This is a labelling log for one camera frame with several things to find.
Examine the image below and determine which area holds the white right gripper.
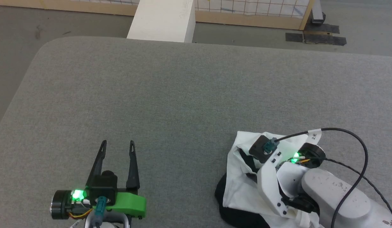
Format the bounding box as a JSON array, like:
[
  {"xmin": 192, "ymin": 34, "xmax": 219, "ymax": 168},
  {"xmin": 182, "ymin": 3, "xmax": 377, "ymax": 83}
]
[{"xmin": 256, "ymin": 142, "xmax": 327, "ymax": 219}]

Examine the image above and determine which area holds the lemon print partition screen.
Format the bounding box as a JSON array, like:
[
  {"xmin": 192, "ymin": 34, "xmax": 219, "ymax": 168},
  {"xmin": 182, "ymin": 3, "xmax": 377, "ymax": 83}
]
[{"xmin": 0, "ymin": 0, "xmax": 317, "ymax": 31}]

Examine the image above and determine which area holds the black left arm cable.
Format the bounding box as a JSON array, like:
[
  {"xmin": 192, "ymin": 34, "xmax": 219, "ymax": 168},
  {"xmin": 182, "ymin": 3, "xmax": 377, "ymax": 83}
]
[{"xmin": 93, "ymin": 196, "xmax": 108, "ymax": 228}]

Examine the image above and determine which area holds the black floor tape patch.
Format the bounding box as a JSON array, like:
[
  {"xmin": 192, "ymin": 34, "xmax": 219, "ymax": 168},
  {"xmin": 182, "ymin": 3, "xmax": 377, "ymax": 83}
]
[
  {"xmin": 303, "ymin": 31, "xmax": 347, "ymax": 47},
  {"xmin": 305, "ymin": 23, "xmax": 340, "ymax": 34},
  {"xmin": 285, "ymin": 32, "xmax": 305, "ymax": 43}
]

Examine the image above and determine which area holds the white box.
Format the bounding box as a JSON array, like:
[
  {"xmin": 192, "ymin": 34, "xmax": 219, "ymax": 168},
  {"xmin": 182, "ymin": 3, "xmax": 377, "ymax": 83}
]
[{"xmin": 126, "ymin": 0, "xmax": 196, "ymax": 43}]

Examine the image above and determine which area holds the white and black garment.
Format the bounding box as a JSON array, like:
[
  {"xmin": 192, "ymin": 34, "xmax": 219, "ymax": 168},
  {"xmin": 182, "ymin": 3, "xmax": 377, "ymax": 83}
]
[{"xmin": 214, "ymin": 130, "xmax": 324, "ymax": 228}]

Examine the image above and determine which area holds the grey metal stand leg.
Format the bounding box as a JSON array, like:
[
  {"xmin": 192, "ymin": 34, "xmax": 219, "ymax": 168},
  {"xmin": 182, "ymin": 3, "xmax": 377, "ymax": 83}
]
[{"xmin": 311, "ymin": 0, "xmax": 327, "ymax": 24}]

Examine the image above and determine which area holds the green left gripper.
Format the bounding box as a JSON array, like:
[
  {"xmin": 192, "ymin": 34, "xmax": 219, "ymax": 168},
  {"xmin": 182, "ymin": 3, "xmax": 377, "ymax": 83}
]
[{"xmin": 50, "ymin": 140, "xmax": 147, "ymax": 220}]

